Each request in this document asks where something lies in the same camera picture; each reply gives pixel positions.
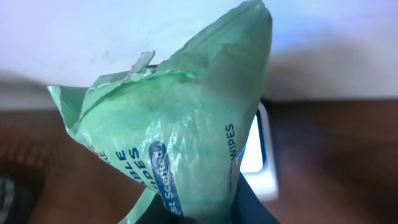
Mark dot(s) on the teal small packet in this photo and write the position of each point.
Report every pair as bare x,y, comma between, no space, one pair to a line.
180,128

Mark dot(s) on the white barcode scanner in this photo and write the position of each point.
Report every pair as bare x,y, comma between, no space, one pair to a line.
258,164

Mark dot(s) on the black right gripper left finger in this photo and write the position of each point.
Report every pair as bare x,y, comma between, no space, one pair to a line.
158,214

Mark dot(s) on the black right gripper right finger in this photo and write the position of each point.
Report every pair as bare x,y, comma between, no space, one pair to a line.
247,209

